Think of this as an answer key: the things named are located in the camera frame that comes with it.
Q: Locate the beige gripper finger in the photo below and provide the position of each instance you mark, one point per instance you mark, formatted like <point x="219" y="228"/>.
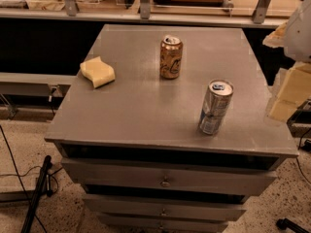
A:
<point x="290" y="89"/>

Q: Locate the silver blue redbull can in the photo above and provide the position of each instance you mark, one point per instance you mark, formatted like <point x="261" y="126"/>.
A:
<point x="215" y="104"/>

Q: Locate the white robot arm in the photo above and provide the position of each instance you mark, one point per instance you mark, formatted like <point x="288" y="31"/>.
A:
<point x="294" y="36"/>

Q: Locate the gold soda can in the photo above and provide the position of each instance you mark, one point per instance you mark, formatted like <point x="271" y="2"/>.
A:
<point x="171" y="51"/>

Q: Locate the black tripod foot right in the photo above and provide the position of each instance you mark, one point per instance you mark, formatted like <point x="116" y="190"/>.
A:
<point x="285" y="223"/>

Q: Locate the grey drawer cabinet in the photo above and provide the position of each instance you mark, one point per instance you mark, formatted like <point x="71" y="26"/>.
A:
<point x="135" y="146"/>

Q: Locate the yellow sponge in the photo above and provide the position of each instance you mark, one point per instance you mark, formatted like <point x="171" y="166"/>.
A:
<point x="97" y="71"/>

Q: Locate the black tripod leg left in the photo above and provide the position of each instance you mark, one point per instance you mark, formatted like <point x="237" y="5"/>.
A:
<point x="34" y="202"/>

